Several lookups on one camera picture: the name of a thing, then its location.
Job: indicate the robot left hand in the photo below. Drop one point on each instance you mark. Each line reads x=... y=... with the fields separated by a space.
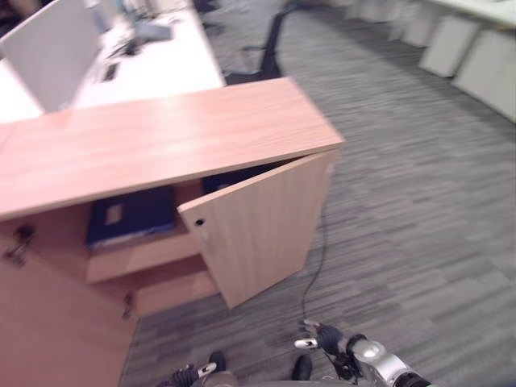
x=187 y=375

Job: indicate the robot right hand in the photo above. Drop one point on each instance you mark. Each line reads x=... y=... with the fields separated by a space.
x=328 y=338

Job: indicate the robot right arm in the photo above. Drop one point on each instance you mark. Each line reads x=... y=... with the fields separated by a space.
x=383 y=359

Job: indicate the wooden cabinet door with lock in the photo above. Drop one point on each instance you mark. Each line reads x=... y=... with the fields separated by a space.
x=258 y=230

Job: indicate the plain wooden cabinet door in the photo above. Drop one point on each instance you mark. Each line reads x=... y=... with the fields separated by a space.
x=52 y=322

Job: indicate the blue folder with label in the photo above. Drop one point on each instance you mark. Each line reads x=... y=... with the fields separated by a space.
x=141 y=213

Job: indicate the wooden office cabinet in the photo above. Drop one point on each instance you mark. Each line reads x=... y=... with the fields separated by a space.
x=169 y=133

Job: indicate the black office chair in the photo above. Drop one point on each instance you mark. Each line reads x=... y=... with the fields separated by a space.
x=270 y=44

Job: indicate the white office desk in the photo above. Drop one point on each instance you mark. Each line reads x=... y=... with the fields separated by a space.
x=169 y=60

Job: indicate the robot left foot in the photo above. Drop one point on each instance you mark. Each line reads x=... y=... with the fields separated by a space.
x=217 y=359

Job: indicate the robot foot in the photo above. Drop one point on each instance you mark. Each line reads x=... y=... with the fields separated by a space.
x=302 y=367
x=217 y=359

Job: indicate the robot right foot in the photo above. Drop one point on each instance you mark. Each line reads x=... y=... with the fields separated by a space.
x=302 y=367

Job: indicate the metal door hinge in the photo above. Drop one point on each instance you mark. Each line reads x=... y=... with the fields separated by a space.
x=128 y=305
x=15 y=255

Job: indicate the black door lock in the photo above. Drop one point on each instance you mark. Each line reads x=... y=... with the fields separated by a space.
x=199 y=222

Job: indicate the grey desk partition screen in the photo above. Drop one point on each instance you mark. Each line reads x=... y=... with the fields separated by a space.
x=52 y=56

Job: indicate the grey monitor stand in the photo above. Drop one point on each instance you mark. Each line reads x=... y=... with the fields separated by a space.
x=151 y=30

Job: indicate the pale green desk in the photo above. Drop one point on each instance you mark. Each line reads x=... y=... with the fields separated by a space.
x=479 y=14

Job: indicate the white pedestal cabinet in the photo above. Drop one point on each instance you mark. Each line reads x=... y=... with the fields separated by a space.
x=489 y=74
x=415 y=24
x=449 y=46

